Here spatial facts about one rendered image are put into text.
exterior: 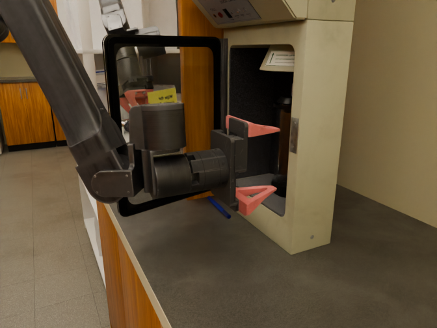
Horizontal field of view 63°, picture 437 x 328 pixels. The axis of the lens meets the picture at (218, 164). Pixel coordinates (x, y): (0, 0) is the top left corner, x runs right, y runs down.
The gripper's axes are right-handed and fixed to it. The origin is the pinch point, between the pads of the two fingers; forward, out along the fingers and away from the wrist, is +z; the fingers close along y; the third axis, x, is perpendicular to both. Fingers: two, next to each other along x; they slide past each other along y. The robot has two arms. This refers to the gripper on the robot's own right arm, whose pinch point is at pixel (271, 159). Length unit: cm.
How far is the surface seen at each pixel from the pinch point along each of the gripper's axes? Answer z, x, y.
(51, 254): -38, 203, -120
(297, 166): 12.5, 8.7, -5.5
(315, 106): 15.8, 8.8, 6.1
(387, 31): 55, 27, 21
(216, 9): 6.2, 32.5, 24.8
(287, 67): 15.4, 17.9, 12.9
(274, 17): 9.2, 14.5, 22.0
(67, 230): -25, 235, -120
